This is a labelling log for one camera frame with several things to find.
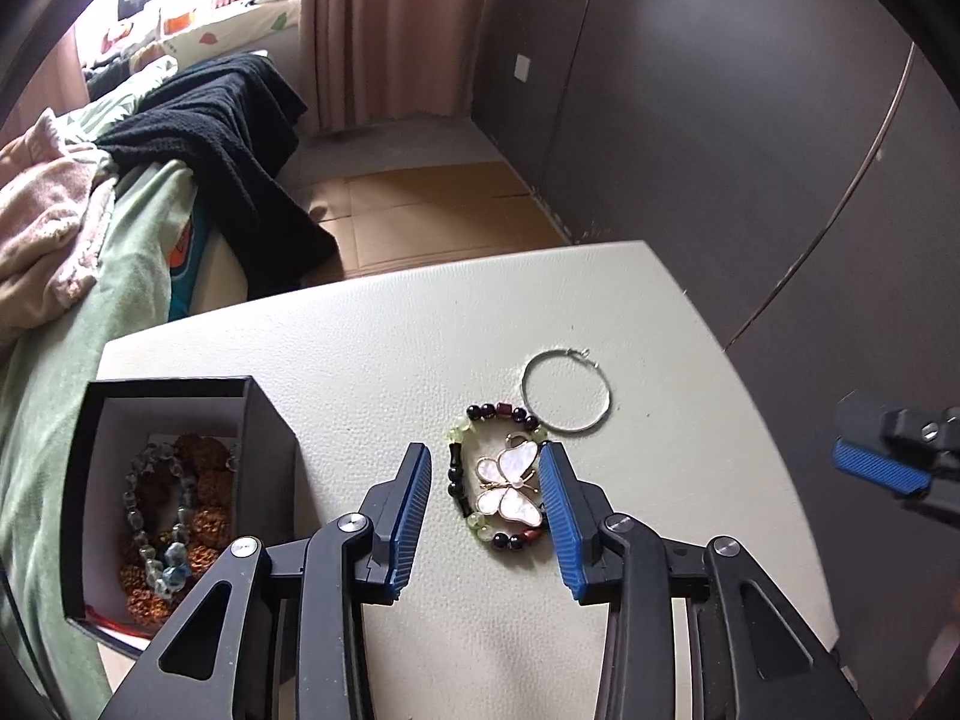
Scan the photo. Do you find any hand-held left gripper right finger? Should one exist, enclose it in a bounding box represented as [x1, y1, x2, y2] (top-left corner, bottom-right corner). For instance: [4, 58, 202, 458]
[538, 441, 875, 720]

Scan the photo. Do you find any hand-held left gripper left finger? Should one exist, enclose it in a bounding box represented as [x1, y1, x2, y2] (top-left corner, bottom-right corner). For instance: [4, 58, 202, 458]
[97, 441, 434, 720]

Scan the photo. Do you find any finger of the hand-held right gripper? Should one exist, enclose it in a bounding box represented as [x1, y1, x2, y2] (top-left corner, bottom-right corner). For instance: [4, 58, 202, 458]
[831, 437, 932, 497]
[835, 388, 902, 441]

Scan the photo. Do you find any white butterfly ornament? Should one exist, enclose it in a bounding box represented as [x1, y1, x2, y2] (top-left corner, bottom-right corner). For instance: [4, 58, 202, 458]
[472, 439, 544, 527]

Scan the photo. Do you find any multicoloured bead bracelet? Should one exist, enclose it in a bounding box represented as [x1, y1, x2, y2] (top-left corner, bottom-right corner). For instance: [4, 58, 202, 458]
[445, 401, 554, 553]

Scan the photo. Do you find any black cardboard box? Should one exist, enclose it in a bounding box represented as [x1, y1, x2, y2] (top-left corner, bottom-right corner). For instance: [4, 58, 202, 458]
[60, 375, 302, 657]

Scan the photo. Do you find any brown seed bead bracelet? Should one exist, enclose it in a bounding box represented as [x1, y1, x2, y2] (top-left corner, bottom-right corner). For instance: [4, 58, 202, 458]
[118, 431, 242, 629]

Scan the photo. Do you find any blue clear bead bracelet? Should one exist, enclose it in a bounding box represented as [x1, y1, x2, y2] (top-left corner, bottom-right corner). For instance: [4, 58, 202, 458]
[121, 444, 200, 602]

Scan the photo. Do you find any flat cardboard sheet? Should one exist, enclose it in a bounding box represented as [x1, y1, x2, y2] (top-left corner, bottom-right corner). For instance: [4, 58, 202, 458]
[298, 160, 572, 280]

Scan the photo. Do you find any dark grey wardrobe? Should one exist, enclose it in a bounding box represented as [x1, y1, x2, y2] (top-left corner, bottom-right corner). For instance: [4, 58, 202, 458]
[471, 0, 960, 661]

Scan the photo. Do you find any green bed sheet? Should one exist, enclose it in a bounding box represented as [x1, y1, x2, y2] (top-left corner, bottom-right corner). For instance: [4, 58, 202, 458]
[0, 56, 205, 700]

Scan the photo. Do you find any black knitted blanket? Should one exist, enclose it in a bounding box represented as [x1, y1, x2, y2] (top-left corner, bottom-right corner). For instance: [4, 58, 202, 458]
[96, 52, 340, 299]

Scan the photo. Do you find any pink fleece blanket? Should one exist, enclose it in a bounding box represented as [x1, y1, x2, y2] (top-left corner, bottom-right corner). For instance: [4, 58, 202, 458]
[0, 109, 122, 347]

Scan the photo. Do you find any pink curtain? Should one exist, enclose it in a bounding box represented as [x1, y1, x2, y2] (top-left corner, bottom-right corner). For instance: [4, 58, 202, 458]
[298, 0, 482, 134]

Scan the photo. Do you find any leaf print windowsill mat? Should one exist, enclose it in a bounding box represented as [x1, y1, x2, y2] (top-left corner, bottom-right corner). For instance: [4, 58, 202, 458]
[160, 0, 306, 62]

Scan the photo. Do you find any silver hoop ring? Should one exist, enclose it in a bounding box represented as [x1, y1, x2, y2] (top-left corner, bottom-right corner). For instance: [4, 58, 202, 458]
[520, 346, 614, 436]

